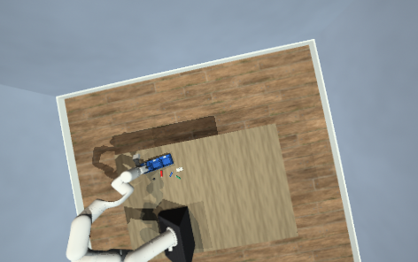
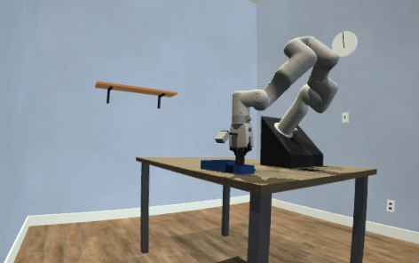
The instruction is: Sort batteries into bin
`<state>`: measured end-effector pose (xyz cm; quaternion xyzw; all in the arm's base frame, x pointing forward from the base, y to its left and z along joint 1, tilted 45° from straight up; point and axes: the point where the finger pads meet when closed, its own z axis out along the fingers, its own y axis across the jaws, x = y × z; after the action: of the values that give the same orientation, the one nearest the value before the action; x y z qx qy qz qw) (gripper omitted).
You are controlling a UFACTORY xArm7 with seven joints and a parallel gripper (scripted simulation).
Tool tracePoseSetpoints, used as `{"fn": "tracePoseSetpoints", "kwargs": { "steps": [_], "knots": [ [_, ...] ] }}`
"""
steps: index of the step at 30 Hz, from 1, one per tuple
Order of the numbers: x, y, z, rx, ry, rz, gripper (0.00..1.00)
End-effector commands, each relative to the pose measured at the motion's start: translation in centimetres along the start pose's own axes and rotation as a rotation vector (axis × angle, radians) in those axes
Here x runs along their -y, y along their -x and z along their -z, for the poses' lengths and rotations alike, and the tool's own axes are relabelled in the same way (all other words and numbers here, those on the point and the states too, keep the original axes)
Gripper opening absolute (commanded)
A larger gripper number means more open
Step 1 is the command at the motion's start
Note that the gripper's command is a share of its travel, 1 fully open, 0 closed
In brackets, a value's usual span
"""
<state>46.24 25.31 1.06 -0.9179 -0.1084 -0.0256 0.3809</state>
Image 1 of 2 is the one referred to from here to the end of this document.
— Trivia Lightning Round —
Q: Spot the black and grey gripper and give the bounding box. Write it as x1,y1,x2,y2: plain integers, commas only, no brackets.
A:
138,165,150,175

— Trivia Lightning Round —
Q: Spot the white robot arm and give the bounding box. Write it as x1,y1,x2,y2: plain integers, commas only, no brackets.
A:
66,153,177,262

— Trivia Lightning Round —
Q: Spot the blue rack of bins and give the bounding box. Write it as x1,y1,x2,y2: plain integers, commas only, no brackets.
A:
140,154,174,174

